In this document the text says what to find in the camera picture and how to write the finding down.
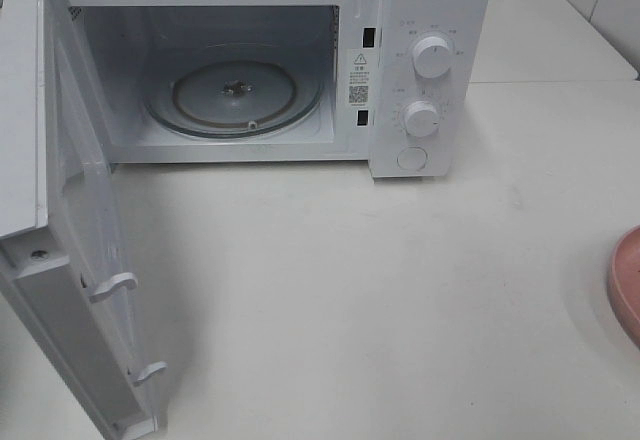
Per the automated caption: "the round white door button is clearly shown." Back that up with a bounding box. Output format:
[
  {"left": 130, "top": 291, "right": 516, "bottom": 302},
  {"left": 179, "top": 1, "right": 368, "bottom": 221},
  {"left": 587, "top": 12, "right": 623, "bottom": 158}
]
[{"left": 397, "top": 147, "right": 428, "bottom": 171}]

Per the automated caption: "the white timer knob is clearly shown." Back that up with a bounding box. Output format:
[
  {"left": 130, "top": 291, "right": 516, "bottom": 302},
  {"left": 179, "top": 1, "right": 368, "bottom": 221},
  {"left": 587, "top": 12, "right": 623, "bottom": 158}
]
[{"left": 402, "top": 101, "right": 440, "bottom": 138}]

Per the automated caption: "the pink round plate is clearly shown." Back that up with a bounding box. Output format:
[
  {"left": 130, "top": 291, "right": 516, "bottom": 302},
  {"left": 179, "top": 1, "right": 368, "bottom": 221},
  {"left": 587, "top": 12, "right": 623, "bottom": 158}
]
[{"left": 607, "top": 226, "right": 640, "bottom": 346}]

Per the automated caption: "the glass microwave turntable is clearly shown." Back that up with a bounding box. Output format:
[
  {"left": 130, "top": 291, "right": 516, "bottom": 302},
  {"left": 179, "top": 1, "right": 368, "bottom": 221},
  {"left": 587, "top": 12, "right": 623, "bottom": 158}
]
[{"left": 142, "top": 44, "right": 326, "bottom": 140}]

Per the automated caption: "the white microwave oven body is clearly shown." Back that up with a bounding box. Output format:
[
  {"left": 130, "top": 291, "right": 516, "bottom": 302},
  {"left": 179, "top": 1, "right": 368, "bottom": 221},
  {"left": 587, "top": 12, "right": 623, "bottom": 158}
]
[{"left": 70, "top": 0, "right": 488, "bottom": 178}]

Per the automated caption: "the upper white power knob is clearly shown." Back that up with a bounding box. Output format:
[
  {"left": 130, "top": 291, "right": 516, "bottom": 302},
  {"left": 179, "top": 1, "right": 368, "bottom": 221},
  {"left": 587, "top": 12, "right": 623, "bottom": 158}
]
[{"left": 410, "top": 32, "right": 454, "bottom": 79}]

